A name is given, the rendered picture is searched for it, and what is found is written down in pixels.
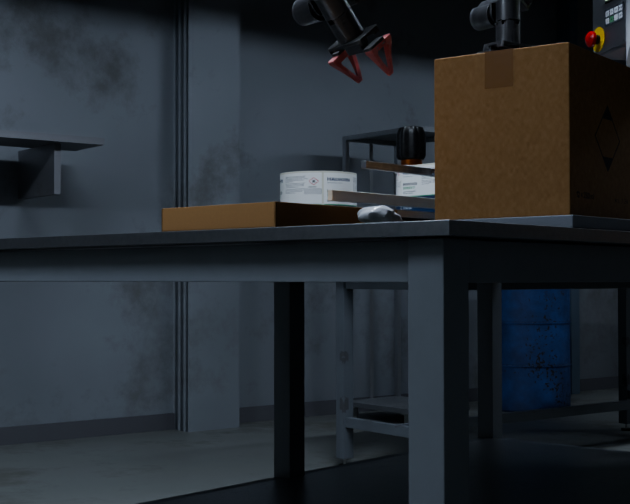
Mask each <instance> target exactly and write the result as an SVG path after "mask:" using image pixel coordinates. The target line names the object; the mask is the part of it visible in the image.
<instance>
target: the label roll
mask: <svg viewBox="0 0 630 504"><path fill-rule="evenodd" d="M328 190H344V191H355V192H357V174H356V173H352V172H343V171H294V172H285V173H281V174H280V202H291V203H304V204H318V205H332V206H346V207H357V203H351V202H338V201H328Z"/></svg>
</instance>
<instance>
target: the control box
mask: <svg viewBox="0 0 630 504"><path fill-rule="evenodd" d="M621 2H624V19H622V20H620V21H617V22H615V23H613V24H611V25H608V26H606V27H605V10H607V9H609V8H611V7H613V6H615V5H617V4H619V3H621ZM593 31H594V32H595V33H596V35H599V36H600V43H599V44H595V46H594V47H593V52H594V53H596V54H599V55H601V56H603V57H606V58H608V59H611V60H626V0H613V1H611V2H609V3H607V4H605V0H593Z"/></svg>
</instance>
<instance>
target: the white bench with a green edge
mask: <svg viewBox="0 0 630 504"><path fill-rule="evenodd" d="M353 289H388V290H408V282H336V458H340V459H343V463H342V464H345V463H346V459H350V458H353V429H358V430H364V431H370V432H375V433H381V434H387V435H393V436H399V437H405V438H409V423H400V424H393V423H387V422H380V421H374V420H368V419H361V418H355V417H353ZM524 289H618V384H619V401H612V402H602V403H592V404H583V405H573V406H564V407H554V408H544V409H535V410H525V411H515V412H506V413H502V424H505V423H514V422H523V421H532V420H541V419H550V418H559V417H568V416H576V415H585V414H594V413H603V412H612V411H619V423H622V424H625V428H621V430H622V431H630V428H627V424H630V282H543V283H501V290H524ZM470 427H478V415H477V416H469V428H470Z"/></svg>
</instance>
